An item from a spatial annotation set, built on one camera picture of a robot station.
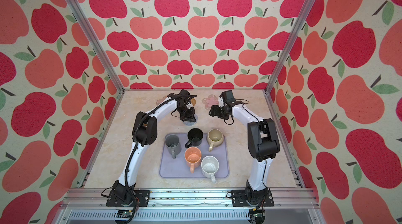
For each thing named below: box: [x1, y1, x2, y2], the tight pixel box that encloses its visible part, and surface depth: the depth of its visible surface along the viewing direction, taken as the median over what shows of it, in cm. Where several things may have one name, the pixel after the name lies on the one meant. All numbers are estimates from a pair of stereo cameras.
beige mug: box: [206, 128, 225, 152], surface depth 88 cm
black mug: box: [184, 127, 204, 149], surface depth 89 cm
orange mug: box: [184, 146, 203, 174], surface depth 80 cm
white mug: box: [201, 155, 220, 184], surface depth 80 cm
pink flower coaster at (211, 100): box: [202, 94, 219, 111], surface depth 117 cm
